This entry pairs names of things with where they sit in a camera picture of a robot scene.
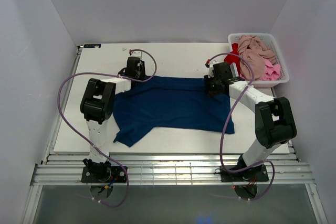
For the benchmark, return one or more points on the red t shirt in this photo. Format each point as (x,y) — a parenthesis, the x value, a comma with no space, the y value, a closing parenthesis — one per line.
(232,57)

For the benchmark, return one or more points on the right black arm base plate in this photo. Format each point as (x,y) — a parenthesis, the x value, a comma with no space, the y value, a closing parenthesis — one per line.
(255,174)

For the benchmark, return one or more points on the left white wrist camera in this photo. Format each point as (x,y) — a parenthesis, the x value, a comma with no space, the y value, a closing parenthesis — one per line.
(135,53)

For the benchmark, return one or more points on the dark blue t shirt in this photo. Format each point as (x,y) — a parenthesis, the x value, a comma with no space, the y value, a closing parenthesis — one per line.
(169,102)

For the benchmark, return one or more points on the bright pink t shirt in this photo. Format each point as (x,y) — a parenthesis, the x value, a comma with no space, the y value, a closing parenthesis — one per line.
(271,72)

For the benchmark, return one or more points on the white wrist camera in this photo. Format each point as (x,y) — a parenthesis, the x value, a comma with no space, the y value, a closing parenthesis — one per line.
(135,53)
(210,66)

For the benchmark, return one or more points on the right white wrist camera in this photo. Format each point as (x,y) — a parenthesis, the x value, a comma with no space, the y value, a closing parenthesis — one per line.
(210,66)

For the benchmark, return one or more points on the blue white label sticker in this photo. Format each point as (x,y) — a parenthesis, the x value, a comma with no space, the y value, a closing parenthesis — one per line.
(92,46)

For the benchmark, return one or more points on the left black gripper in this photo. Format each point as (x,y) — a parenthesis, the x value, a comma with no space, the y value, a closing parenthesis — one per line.
(143,70)

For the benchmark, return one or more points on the white perforated plastic basket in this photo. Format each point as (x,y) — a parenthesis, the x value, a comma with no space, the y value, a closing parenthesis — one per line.
(270,42)

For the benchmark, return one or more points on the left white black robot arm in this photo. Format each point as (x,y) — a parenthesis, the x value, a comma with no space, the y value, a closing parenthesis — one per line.
(97,105)

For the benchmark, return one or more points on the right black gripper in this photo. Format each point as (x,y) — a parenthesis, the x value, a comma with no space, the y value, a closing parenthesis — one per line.
(207,81)

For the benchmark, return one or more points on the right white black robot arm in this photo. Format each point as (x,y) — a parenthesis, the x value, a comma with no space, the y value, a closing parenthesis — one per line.
(274,122)

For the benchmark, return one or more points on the aluminium frame rails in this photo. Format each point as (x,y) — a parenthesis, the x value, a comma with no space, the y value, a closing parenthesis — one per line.
(167,170)

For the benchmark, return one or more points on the beige pink t shirt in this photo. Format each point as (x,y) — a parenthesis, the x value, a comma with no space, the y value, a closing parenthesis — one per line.
(256,54)

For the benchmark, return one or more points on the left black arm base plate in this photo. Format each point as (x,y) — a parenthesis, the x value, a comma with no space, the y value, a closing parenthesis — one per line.
(114,173)

